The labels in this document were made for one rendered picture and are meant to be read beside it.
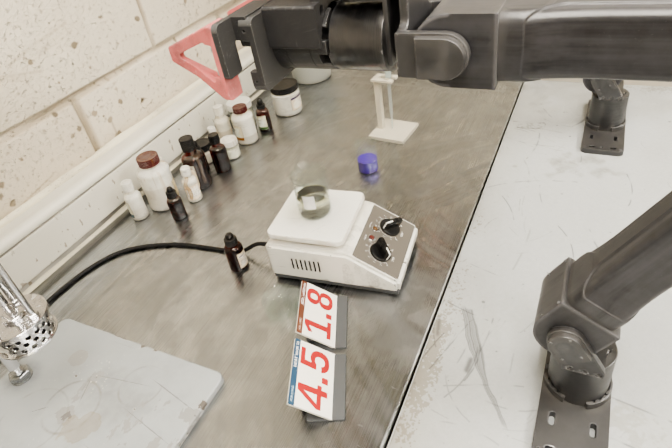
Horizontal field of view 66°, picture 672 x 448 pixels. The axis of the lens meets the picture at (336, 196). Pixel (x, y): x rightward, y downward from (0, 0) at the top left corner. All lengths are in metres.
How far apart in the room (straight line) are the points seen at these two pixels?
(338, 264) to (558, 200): 0.39
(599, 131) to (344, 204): 0.55
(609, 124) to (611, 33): 0.71
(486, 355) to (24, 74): 0.82
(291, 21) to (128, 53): 0.71
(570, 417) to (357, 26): 0.46
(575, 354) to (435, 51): 0.32
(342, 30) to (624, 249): 0.30
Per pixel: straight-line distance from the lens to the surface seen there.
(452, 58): 0.39
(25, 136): 1.00
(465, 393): 0.66
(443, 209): 0.90
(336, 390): 0.67
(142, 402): 0.73
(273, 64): 0.48
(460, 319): 0.73
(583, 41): 0.40
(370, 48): 0.43
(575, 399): 0.65
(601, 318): 0.55
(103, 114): 1.09
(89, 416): 0.76
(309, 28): 0.45
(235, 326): 0.77
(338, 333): 0.72
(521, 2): 0.41
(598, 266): 0.53
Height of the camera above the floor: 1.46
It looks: 36 degrees down
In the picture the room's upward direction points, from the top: 10 degrees counter-clockwise
